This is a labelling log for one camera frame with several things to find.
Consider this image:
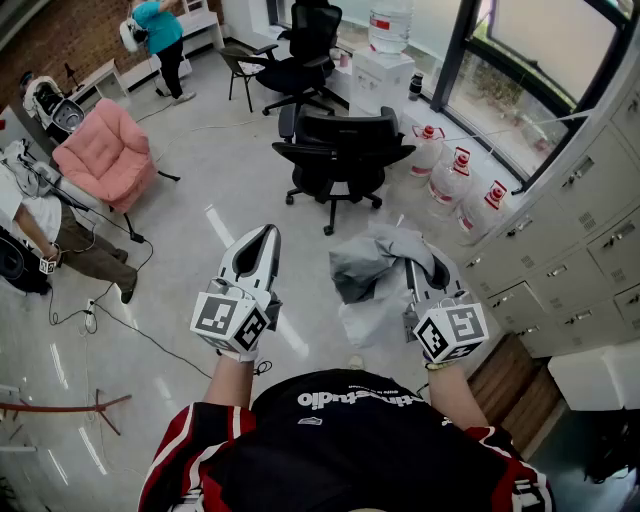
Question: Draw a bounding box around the person's left forearm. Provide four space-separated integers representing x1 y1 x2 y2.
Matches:
202 349 260 410

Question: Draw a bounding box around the grey metal locker cabinet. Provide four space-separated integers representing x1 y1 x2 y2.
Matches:
461 74 640 359

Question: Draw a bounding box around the black bag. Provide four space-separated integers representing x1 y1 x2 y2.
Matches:
583 418 640 485

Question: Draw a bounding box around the white low desk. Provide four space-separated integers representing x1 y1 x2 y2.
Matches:
69 58 130 104

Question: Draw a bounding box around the red-capped water jug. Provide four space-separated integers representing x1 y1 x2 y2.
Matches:
454 180 510 239
427 146 473 207
408 124 447 179

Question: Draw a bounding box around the black low-back office chair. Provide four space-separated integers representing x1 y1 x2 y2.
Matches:
271 105 417 237

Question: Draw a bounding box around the white foam box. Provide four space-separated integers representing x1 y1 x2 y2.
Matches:
546 339 640 412

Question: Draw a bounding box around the red coat rack base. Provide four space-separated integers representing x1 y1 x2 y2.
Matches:
0 388 133 437

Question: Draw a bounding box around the dark folding chair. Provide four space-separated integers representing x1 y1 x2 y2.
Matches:
218 44 272 114

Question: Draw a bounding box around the grey clothing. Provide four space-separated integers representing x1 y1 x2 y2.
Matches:
328 221 451 350

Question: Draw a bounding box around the black floor cable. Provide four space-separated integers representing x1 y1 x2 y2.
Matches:
47 234 214 380

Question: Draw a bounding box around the black desk lamp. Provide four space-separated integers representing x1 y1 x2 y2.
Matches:
62 61 86 92

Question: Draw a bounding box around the brown wooden bench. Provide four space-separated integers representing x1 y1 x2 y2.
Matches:
466 331 567 455

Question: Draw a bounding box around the person's black red jersey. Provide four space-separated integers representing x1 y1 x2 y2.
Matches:
137 368 557 512

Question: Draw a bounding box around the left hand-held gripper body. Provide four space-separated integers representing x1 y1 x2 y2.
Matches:
189 248 284 355

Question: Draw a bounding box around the white water dispenser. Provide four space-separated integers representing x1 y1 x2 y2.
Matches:
348 46 417 119

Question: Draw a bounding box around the white robot device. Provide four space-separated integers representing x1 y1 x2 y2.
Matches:
20 74 86 135

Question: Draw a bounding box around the large clear water bottle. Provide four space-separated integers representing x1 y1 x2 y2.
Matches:
367 0 416 56

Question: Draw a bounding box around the person's right forearm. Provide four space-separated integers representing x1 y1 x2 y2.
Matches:
423 360 490 432

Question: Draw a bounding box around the black backpack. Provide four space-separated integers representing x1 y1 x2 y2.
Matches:
0 225 53 297

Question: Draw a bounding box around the pink armchair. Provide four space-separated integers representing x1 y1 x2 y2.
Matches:
51 97 182 240

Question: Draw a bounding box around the black high-back office chair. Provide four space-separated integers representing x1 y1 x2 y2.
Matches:
252 1 344 117

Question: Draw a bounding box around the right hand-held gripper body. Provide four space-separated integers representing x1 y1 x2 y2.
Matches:
402 269 490 365

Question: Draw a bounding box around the white shelf unit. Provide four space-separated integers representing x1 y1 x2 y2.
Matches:
177 0 226 52

